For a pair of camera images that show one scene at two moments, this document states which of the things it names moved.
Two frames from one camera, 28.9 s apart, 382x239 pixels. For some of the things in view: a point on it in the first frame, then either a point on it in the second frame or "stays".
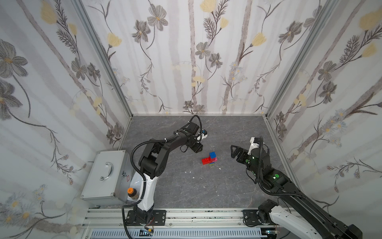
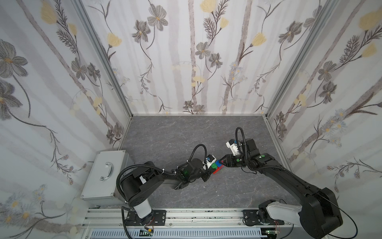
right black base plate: [250, 218] stays
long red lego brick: [206, 161] -> [218, 169]
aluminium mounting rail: [116, 217] stays
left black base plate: [159, 218] stays
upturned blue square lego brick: [213, 155] -> [218, 163]
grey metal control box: [109, 178] stays
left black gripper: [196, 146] -> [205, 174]
